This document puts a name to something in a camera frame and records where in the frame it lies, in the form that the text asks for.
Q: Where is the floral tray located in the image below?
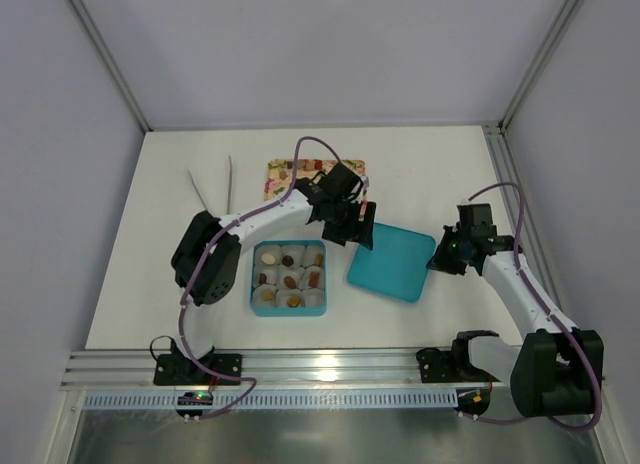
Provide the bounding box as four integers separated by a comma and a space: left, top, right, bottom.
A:
263, 159, 366, 201

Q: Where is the caramel bar chocolate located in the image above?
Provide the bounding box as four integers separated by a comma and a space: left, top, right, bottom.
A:
309, 272, 321, 288

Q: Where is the aluminium rail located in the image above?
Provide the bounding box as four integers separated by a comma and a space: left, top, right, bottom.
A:
61, 348, 425, 389

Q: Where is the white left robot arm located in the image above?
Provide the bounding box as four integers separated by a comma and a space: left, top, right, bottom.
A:
171, 161, 377, 384

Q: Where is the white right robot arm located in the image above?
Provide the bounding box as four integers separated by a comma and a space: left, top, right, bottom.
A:
427, 204, 604, 419

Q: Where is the white oval chocolate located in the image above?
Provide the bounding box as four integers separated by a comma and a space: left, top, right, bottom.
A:
261, 253, 276, 265

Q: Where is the slotted cable duct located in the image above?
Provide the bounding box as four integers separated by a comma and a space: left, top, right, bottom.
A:
82, 387, 458, 412

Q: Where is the teal box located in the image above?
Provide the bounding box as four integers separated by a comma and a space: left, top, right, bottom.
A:
249, 240, 328, 318

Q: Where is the teal lid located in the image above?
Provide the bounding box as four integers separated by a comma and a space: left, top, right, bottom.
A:
346, 223, 436, 303

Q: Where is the brown oval chocolate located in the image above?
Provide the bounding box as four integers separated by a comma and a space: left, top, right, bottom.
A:
284, 276, 297, 289

